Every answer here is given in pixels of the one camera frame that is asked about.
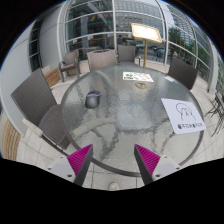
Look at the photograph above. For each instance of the grey wicker chair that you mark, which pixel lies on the grey wicker chair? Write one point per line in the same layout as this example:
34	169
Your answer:
126	53
35	96
70	60
182	72
101	59

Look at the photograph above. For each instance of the gold menu stand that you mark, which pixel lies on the gold menu stand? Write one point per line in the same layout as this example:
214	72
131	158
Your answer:
146	32

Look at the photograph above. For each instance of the white mouse pad with drawing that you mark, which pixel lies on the white mouse pad with drawing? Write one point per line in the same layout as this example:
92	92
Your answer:
183	116

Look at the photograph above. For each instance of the dark metal folding chair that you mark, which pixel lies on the dark metal folding chair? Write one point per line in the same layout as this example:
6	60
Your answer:
218	106

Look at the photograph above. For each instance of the black computer mouse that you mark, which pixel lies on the black computer mouse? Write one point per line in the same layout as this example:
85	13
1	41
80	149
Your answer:
93	99

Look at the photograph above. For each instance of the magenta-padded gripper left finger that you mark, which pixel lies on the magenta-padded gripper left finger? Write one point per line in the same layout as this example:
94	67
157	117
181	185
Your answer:
80	160

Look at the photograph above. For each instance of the beige tape roll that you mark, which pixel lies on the beige tape roll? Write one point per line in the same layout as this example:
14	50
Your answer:
137	85

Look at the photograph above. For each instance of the wooden slat bench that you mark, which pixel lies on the wooden slat bench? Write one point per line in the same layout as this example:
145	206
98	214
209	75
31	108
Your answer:
52	76

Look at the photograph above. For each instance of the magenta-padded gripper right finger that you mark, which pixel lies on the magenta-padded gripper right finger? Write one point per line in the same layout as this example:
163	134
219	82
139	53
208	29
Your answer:
147	160

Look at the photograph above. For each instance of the printed picture menu card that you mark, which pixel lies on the printed picture menu card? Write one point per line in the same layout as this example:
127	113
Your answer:
137	76

